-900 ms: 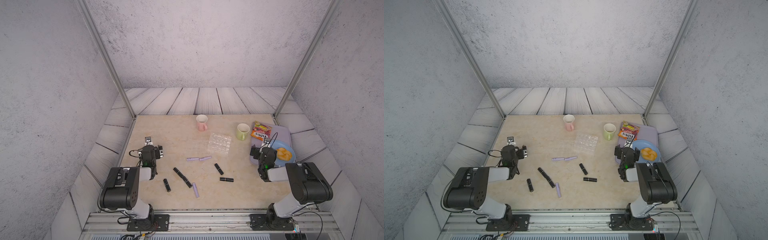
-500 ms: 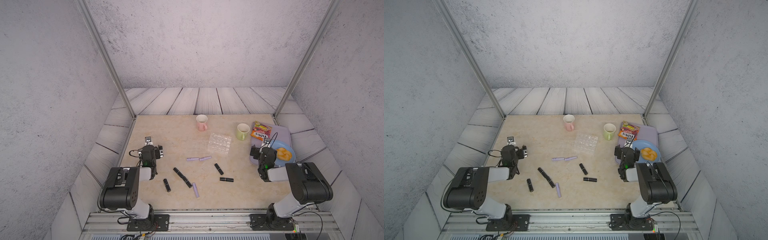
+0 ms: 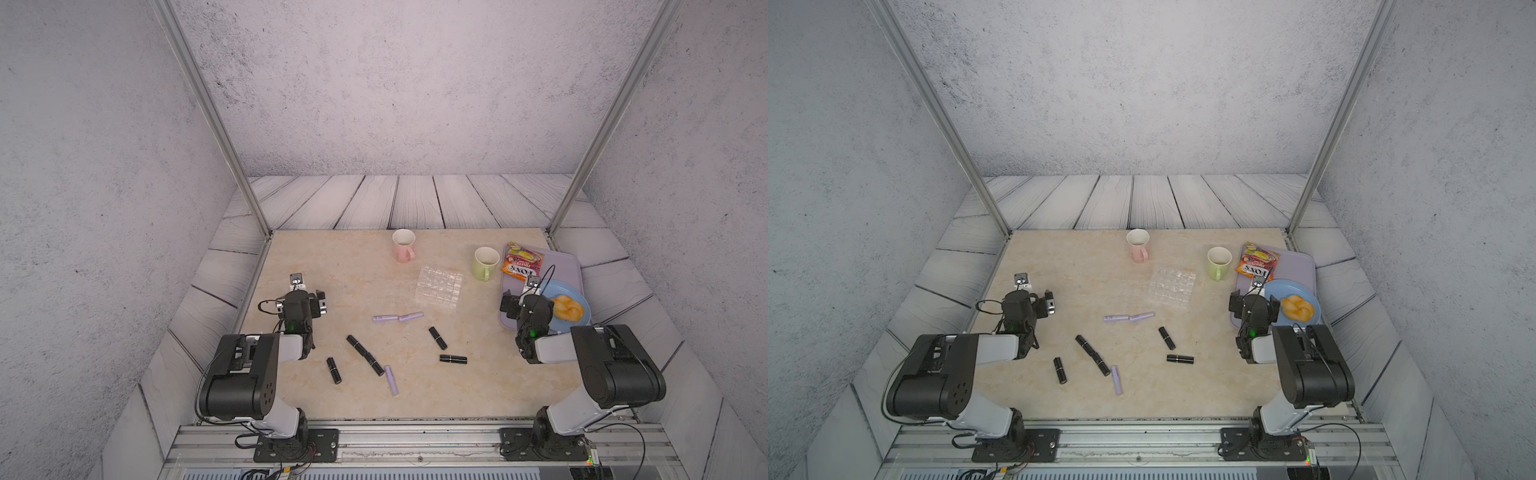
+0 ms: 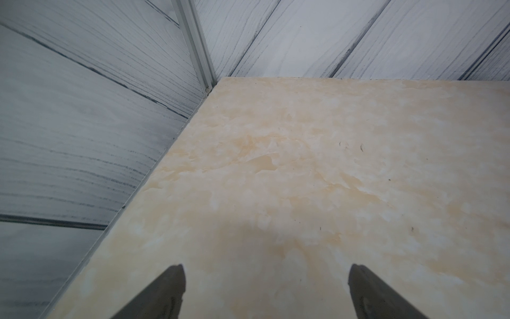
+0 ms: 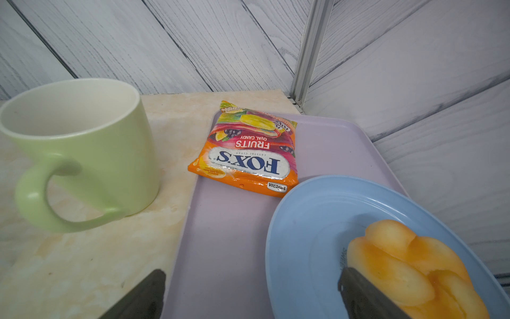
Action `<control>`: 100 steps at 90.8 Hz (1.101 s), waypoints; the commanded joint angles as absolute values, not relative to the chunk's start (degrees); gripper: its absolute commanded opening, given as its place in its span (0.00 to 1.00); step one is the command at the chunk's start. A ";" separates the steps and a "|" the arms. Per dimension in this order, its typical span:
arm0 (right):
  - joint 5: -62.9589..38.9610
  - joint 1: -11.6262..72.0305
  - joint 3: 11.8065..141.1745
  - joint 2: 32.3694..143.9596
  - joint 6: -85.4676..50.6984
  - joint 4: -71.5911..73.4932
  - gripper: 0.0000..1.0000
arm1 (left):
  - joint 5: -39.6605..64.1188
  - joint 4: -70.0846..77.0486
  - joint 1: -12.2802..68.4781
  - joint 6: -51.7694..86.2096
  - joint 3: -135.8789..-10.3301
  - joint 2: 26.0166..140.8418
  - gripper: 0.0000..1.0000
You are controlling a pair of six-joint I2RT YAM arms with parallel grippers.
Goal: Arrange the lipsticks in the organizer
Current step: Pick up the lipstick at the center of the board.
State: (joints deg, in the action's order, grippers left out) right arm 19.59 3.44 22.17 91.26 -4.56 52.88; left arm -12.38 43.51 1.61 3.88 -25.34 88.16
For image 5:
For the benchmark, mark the Fox's fruits candy bag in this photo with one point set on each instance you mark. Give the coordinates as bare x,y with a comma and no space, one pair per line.
250,150

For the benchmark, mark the right aluminium frame post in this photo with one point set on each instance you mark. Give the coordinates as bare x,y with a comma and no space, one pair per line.
312,39

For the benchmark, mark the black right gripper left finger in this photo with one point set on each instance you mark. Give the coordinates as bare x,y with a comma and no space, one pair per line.
143,301

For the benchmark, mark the light green ceramic mug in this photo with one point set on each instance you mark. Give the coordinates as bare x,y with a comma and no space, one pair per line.
92,137

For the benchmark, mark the light blue plate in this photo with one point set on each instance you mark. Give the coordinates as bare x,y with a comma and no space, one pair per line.
312,227

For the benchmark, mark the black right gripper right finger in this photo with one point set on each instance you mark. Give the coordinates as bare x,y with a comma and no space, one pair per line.
364,300

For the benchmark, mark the yellow braided bread bun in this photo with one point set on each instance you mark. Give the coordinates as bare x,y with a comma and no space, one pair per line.
421,275

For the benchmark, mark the lilac plastic tray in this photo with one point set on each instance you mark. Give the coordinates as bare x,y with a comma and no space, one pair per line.
220,267

